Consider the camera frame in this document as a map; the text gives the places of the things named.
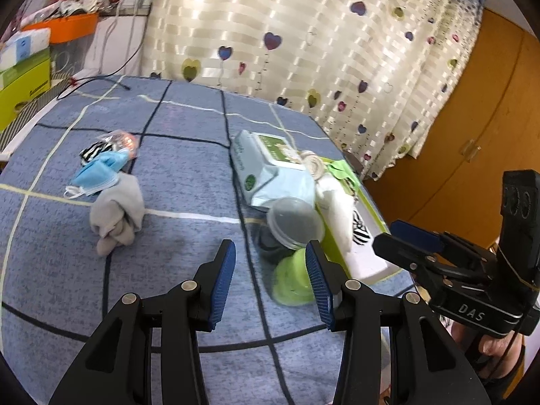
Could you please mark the white box with green rim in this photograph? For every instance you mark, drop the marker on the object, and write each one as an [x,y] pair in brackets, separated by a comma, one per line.
[367,261]

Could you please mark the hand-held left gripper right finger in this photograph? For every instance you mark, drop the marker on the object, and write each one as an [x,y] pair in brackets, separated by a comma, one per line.
[318,287]

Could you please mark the lime green round cup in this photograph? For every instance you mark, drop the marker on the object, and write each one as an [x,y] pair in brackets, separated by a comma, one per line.
[291,278]

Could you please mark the grey cloth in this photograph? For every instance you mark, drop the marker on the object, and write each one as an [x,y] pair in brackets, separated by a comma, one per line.
[118,206]

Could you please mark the person's right hand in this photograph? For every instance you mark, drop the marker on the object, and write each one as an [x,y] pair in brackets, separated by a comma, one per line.
[495,348]

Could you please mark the zebra striped cloth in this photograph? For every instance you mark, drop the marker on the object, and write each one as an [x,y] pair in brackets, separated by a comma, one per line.
[363,230]
[95,152]

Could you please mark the heart print curtain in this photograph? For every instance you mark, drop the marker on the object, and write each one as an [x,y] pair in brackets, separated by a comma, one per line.
[316,42]

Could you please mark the lime green cardboard box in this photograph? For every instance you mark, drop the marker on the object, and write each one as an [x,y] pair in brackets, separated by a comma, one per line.
[21,93]

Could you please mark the beige coiled roll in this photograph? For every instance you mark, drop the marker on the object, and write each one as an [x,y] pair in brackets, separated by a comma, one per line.
[313,164]

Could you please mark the white cloth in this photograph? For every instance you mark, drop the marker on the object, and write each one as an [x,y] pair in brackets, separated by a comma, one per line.
[337,211]

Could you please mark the clear plastic wrapper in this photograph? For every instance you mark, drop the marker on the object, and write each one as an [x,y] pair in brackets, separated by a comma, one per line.
[124,141]

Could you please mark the wooden wardrobe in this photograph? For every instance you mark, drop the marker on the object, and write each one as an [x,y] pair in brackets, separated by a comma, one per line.
[485,93]

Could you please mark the green towel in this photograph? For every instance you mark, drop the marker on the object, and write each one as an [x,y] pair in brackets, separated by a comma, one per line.
[339,173]

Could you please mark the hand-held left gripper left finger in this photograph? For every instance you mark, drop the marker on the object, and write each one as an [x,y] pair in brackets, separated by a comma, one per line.
[221,287]

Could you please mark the blue face mask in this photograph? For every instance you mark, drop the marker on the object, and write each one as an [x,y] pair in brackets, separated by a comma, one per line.
[97,175]

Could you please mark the blue checked bed sheet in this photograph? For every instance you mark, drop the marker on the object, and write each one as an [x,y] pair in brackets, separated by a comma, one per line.
[177,168]

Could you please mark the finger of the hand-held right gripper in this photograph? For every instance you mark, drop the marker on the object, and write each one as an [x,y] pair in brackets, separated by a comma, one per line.
[415,234]
[400,249]

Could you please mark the orange lidded storage bin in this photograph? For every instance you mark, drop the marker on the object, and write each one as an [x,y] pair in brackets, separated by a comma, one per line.
[71,27]

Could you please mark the blue and white box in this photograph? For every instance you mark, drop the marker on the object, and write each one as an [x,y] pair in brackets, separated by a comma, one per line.
[23,48]

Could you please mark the wet wipes pack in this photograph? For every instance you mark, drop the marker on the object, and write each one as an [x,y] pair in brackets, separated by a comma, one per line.
[270,168]

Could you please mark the clear round plastic container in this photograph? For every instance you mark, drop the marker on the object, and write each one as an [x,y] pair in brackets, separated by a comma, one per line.
[295,219]

